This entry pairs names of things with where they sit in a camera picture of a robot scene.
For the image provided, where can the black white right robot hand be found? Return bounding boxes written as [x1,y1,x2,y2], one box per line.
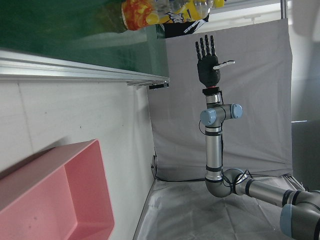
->
[194,34,236,88]

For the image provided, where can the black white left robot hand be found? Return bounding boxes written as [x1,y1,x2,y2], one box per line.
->
[292,0,320,42]

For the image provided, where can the pink plastic basket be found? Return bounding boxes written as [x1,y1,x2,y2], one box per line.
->
[0,139,116,240]

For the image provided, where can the person in black shirt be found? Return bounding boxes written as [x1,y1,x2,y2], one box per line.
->
[156,15,210,40]

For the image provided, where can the grey backdrop curtain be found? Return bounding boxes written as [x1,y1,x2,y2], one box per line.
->
[147,17,294,182]

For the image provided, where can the orange juice bottle yellow cap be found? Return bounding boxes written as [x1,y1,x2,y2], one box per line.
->
[121,0,226,32]

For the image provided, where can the grey floor sheet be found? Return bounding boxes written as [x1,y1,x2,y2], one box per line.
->
[133,174,306,240]

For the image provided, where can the green belt conveyor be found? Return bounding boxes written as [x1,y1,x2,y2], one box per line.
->
[0,0,171,88]

